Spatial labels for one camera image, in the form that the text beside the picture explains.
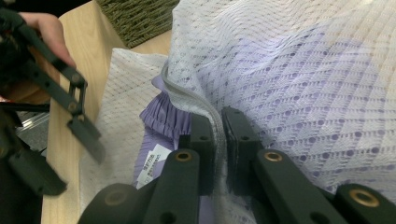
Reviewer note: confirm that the green woven basket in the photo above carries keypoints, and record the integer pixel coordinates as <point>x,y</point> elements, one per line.
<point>140,21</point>

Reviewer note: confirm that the lavender garment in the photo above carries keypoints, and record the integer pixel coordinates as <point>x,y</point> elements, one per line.
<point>165,116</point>

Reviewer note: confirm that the white mesh laundry bag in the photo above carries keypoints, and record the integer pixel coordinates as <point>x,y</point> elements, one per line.
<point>124,93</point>

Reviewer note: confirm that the metal rail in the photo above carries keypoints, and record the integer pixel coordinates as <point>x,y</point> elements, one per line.
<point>32,123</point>

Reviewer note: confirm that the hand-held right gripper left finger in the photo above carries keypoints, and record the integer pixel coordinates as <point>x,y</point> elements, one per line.
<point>204,155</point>

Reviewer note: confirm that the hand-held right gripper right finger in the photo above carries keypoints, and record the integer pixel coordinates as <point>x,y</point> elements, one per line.
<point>241,149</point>

